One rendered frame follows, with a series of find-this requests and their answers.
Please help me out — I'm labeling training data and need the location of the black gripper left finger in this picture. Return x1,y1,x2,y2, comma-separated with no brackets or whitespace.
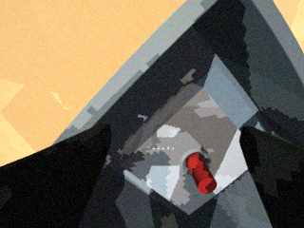
0,123,113,228

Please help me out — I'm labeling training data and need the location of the red peg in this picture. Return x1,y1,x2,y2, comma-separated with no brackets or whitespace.
185,152,217,194

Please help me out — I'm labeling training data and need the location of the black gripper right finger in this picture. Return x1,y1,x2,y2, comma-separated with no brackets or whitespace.
239,126,304,228

